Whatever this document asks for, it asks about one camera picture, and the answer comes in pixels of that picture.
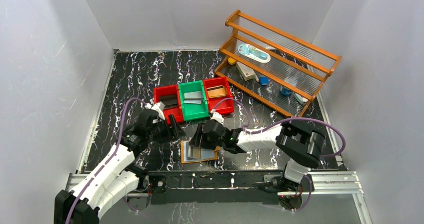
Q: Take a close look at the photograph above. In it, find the orange card holder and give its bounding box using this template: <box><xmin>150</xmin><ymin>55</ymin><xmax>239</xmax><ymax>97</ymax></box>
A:
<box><xmin>180</xmin><ymin>140</ymin><xmax>220</xmax><ymax>164</ymax></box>

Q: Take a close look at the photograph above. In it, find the silver VIP card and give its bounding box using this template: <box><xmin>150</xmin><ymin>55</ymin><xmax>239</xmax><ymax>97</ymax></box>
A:
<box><xmin>184</xmin><ymin>91</ymin><xmax>203</xmax><ymax>98</ymax></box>

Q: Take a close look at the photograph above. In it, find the gold card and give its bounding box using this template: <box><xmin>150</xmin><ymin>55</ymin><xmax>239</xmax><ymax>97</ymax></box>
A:
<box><xmin>206</xmin><ymin>85</ymin><xmax>226</xmax><ymax>95</ymax></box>
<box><xmin>207</xmin><ymin>88</ymin><xmax>227</xmax><ymax>99</ymax></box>

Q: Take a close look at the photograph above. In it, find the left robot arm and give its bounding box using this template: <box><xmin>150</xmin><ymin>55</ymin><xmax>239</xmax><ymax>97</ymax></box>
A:
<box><xmin>53</xmin><ymin>109</ymin><xmax>185</xmax><ymax>223</ymax></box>

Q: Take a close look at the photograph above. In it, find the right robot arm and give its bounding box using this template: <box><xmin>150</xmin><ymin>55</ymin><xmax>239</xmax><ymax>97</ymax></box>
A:
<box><xmin>188</xmin><ymin>118</ymin><xmax>326</xmax><ymax>185</ymax></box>

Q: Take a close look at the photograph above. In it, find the black card in bin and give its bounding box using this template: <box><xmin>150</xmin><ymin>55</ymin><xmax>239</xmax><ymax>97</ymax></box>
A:
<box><xmin>159</xmin><ymin>94</ymin><xmax>179</xmax><ymax>109</ymax></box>

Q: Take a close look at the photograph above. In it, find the grey card in bin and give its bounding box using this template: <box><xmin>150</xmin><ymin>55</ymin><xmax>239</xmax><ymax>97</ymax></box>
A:
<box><xmin>183</xmin><ymin>97</ymin><xmax>203</xmax><ymax>104</ymax></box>

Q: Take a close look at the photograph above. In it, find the gold card in bin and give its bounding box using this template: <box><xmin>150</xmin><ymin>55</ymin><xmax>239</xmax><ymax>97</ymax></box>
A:
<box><xmin>207</xmin><ymin>88</ymin><xmax>227</xmax><ymax>99</ymax></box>

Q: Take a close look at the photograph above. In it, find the green bin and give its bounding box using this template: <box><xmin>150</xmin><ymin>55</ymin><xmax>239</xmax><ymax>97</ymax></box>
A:
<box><xmin>178</xmin><ymin>80</ymin><xmax>209</xmax><ymax>121</ymax></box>

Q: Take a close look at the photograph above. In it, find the right red bin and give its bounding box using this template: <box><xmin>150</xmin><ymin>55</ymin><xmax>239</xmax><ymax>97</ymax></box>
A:
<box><xmin>203</xmin><ymin>77</ymin><xmax>234</xmax><ymax>115</ymax></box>

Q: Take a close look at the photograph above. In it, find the red bin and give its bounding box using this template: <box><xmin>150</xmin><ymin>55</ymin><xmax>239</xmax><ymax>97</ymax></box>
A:
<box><xmin>203</xmin><ymin>77</ymin><xmax>234</xmax><ymax>115</ymax></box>
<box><xmin>153</xmin><ymin>85</ymin><xmax>184</xmax><ymax>124</ymax></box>

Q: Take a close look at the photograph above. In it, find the left red bin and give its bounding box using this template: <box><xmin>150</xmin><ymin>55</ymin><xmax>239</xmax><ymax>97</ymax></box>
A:
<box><xmin>153</xmin><ymin>85</ymin><xmax>184</xmax><ymax>124</ymax></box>

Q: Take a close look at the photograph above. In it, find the white small box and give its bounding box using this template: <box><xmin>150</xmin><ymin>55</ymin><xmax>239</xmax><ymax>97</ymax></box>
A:
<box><xmin>236</xmin><ymin>61</ymin><xmax>257</xmax><ymax>81</ymax></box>

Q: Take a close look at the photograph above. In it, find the blue round object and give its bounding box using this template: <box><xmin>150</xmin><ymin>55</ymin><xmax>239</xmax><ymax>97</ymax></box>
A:
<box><xmin>258</xmin><ymin>76</ymin><xmax>270</xmax><ymax>86</ymax></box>

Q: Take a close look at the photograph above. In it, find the yellow small object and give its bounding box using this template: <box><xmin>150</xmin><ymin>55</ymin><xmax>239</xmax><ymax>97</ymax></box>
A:
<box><xmin>227</xmin><ymin>57</ymin><xmax>237</xmax><ymax>65</ymax></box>

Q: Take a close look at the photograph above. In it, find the dark blue cup object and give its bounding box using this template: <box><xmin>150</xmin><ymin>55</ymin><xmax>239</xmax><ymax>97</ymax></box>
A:
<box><xmin>280</xmin><ymin>86</ymin><xmax>293</xmax><ymax>97</ymax></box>

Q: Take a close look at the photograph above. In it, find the blue packaged tool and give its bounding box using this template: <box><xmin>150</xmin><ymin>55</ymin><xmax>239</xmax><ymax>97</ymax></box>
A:
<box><xmin>237</xmin><ymin>44</ymin><xmax>271</xmax><ymax>63</ymax></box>

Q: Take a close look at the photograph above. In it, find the orange wooden rack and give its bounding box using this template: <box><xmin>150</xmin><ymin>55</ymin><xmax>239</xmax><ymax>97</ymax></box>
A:
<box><xmin>215</xmin><ymin>10</ymin><xmax>342</xmax><ymax>117</ymax></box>

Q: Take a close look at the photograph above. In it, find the light blue white object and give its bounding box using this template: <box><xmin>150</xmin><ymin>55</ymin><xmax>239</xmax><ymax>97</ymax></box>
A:
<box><xmin>293</xmin><ymin>93</ymin><xmax>309</xmax><ymax>105</ymax></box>

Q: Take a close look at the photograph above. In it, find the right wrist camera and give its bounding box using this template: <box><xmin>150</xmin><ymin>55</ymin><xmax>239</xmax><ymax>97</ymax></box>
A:
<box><xmin>210</xmin><ymin>111</ymin><xmax>225</xmax><ymax>124</ymax></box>

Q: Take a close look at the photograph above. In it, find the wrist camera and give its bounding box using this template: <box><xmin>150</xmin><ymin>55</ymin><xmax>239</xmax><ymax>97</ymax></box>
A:
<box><xmin>145</xmin><ymin>102</ymin><xmax>166</xmax><ymax>120</ymax></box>
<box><xmin>210</xmin><ymin>111</ymin><xmax>225</xmax><ymax>124</ymax></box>

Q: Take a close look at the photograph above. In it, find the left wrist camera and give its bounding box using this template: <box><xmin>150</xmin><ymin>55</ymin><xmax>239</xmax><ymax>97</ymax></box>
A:
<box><xmin>145</xmin><ymin>102</ymin><xmax>166</xmax><ymax>120</ymax></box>

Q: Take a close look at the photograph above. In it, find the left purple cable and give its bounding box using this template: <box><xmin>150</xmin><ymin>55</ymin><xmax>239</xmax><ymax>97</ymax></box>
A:
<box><xmin>64</xmin><ymin>97</ymin><xmax>157</xmax><ymax>224</ymax></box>

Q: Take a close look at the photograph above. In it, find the purple cable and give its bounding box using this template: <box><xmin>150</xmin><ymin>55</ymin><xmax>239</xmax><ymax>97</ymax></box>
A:
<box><xmin>211</xmin><ymin>97</ymin><xmax>347</xmax><ymax>213</ymax></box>
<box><xmin>64</xmin><ymin>97</ymin><xmax>157</xmax><ymax>224</ymax></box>

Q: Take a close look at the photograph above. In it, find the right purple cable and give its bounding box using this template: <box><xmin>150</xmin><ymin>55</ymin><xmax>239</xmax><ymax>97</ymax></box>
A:
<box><xmin>211</xmin><ymin>97</ymin><xmax>347</xmax><ymax>213</ymax></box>

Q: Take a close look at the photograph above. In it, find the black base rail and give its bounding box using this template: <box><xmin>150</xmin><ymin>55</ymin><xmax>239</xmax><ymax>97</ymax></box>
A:
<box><xmin>149</xmin><ymin>170</ymin><xmax>289</xmax><ymax>204</ymax></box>

